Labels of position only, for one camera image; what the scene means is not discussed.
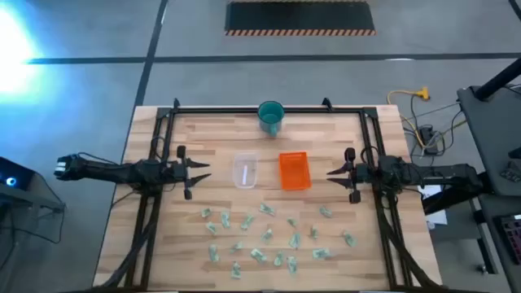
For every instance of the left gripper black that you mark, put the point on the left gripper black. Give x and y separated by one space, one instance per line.
183 173

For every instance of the black hazard-striped floor mat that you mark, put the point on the black hazard-striped floor mat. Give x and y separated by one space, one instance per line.
299 16

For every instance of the black metal stand strut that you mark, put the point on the black metal stand strut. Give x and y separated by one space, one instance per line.
456 194

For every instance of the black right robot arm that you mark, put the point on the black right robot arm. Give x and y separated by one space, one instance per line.
439 173

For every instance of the clear plastic container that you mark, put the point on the clear plastic container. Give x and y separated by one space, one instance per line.
245 171

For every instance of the small black controller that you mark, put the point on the small black controller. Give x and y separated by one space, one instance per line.
510 173

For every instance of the black power strip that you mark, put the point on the black power strip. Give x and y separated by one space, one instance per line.
428 139

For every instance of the grey cart top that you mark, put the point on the grey cart top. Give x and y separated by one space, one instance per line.
496 130

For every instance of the black device with blue light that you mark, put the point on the black device with blue light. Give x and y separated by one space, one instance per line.
16 179

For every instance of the black aluminium table frame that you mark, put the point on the black aluminium table frame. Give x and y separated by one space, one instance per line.
228 110

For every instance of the dark keypad device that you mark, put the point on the dark keypad device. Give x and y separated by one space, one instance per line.
512 236

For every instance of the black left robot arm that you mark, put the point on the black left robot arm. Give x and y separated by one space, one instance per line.
118 171

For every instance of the orange plastic basket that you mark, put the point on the orange plastic basket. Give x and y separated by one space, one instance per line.
295 171

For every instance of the teal mug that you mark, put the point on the teal mug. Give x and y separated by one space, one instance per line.
270 118

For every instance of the white paper sheet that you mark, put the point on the white paper sheet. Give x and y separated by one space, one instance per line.
433 191

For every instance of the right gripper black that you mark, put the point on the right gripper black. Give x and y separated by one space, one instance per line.
359 175

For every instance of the black pole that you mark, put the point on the black pole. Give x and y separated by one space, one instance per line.
498 83

